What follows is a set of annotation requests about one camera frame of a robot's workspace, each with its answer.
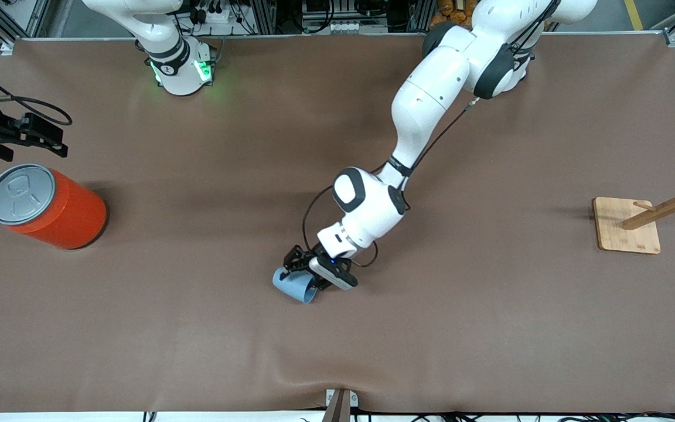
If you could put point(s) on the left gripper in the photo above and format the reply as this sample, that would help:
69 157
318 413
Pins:
309 258

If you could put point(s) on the light blue cup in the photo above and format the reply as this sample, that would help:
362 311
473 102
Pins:
293 288

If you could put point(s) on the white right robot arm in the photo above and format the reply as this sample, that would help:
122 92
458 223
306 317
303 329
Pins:
179 64

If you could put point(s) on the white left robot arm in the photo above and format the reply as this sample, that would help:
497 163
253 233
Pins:
425 111

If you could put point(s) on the wooden cup rack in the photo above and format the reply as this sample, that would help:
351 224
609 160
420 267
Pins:
627 225

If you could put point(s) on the brown table mat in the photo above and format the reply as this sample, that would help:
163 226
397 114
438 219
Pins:
337 351

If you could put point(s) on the orange can with grey lid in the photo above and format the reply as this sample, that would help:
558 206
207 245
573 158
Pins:
62 214

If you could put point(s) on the white power strip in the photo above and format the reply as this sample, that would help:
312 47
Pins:
217 16

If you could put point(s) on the white terminal block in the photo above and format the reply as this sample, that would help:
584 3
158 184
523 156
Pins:
358 27

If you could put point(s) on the orange packaged snacks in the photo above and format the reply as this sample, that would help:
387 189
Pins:
452 7

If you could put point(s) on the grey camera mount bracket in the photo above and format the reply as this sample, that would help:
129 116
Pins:
340 404

